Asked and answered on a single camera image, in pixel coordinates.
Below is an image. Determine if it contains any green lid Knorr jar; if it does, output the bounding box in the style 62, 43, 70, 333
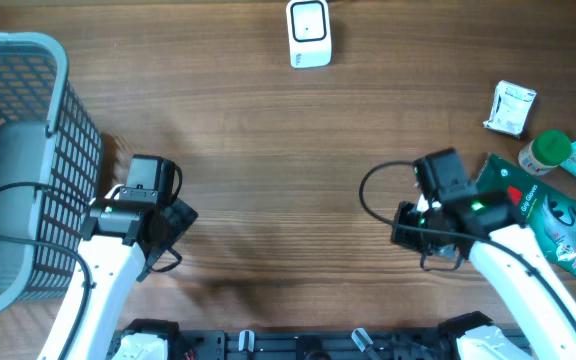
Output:
518, 130, 572, 176

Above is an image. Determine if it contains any green gloves package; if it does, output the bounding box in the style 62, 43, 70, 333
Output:
476, 154, 576, 276

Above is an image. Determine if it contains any white small packet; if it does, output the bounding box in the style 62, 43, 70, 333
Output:
483, 80, 537, 138

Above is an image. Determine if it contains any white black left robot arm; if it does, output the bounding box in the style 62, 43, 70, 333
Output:
40, 155, 198, 359

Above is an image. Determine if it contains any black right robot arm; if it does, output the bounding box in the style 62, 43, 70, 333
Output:
392, 148, 576, 359

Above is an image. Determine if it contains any white barcode scanner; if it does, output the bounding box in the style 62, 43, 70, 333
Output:
286, 0, 332, 69

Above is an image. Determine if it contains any grey plastic basket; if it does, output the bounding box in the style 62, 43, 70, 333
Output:
0, 32, 103, 312

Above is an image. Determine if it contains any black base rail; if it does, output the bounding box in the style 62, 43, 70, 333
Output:
107, 318, 539, 360

